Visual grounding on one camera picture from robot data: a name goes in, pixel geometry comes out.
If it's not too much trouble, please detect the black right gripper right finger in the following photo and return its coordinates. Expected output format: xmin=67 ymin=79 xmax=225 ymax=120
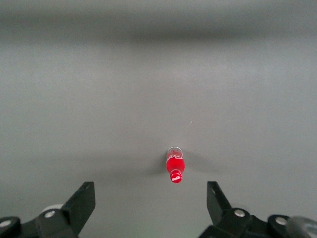
xmin=198 ymin=180 xmax=295 ymax=238

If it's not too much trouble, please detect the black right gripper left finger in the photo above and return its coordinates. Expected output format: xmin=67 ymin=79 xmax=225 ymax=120
xmin=0 ymin=181 xmax=96 ymax=238

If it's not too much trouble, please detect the red cola bottle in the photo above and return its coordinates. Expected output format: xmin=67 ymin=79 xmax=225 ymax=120
xmin=165 ymin=146 xmax=186 ymax=184

